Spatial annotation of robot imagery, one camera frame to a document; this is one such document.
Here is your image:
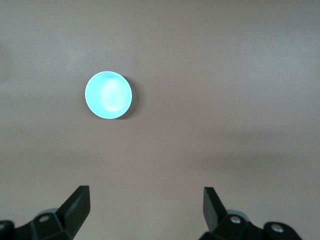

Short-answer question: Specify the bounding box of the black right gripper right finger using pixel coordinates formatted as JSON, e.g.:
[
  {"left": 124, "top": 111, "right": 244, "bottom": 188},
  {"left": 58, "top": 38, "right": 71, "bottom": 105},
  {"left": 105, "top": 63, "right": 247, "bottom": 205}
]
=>
[{"left": 201, "top": 186, "right": 305, "bottom": 240}]

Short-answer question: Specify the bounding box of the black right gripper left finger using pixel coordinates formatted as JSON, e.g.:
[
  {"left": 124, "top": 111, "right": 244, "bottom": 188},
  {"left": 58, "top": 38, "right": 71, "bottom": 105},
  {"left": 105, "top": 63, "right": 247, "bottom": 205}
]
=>
[{"left": 0, "top": 185, "right": 91, "bottom": 240}]

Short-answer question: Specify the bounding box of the light blue bowl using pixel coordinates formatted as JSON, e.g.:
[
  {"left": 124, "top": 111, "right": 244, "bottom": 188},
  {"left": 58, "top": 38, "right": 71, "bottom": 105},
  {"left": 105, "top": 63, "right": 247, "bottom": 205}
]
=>
[{"left": 84, "top": 70, "right": 134, "bottom": 120}]

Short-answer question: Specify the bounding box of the brown table cover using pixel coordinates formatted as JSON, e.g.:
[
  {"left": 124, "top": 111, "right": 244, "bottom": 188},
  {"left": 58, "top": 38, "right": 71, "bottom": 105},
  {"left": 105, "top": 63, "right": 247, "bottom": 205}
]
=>
[{"left": 0, "top": 0, "right": 320, "bottom": 240}]

